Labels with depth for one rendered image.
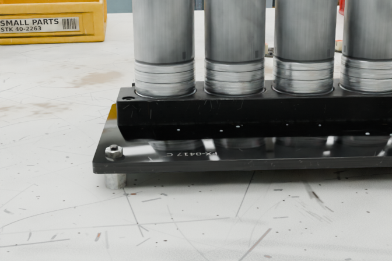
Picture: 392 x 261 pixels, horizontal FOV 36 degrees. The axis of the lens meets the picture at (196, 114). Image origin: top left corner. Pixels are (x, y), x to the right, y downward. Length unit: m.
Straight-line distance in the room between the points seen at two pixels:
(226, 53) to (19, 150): 0.09
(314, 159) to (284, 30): 0.06
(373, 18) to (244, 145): 0.07
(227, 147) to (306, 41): 0.05
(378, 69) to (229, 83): 0.06
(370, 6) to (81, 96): 0.16
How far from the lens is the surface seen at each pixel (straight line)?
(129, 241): 0.17
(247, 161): 0.20
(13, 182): 0.22
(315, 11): 0.23
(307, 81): 0.24
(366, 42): 0.24
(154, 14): 0.23
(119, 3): 4.62
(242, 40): 0.23
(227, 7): 0.23
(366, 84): 0.24
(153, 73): 0.23
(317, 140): 0.22
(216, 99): 0.23
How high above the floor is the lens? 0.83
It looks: 17 degrees down
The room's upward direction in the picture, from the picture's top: 1 degrees counter-clockwise
